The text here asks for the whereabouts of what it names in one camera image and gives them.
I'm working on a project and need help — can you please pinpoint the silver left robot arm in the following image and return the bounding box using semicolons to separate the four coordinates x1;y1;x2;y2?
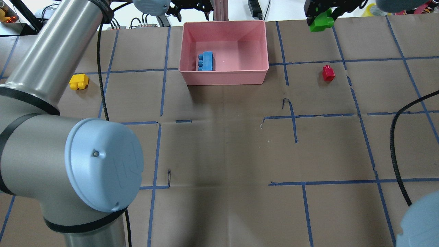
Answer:
1;0;144;247

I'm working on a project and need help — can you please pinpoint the yellow toy block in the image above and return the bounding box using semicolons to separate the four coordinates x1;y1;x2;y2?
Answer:
69;74;89;91

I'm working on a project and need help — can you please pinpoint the green toy block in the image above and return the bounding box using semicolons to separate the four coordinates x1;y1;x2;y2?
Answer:
309;8;335;32

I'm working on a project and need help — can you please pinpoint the aluminium frame post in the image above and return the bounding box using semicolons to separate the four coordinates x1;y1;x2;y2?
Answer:
210;0;229;21

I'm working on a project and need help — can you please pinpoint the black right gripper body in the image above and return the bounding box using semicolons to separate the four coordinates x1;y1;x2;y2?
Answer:
305;0;368;17

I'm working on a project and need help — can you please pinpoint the red toy block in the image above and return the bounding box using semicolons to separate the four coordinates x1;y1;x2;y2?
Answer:
322;65;336;82

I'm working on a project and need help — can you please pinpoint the pink plastic box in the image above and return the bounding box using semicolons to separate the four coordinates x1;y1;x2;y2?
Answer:
179;20;269;86

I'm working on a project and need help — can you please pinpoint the black power strip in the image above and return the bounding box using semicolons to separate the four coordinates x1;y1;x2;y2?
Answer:
247;0;262;20

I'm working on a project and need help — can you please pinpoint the blue toy block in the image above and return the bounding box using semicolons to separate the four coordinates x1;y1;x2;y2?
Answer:
197;51;215;71

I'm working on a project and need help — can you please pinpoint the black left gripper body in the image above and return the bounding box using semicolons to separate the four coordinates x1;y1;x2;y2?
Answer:
170;0;214;16

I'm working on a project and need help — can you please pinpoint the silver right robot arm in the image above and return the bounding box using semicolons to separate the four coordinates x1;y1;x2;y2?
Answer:
304;0;438;247

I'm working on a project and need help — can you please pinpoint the yellow tape roll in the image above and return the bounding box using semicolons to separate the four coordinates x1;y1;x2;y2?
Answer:
361;3;376;17

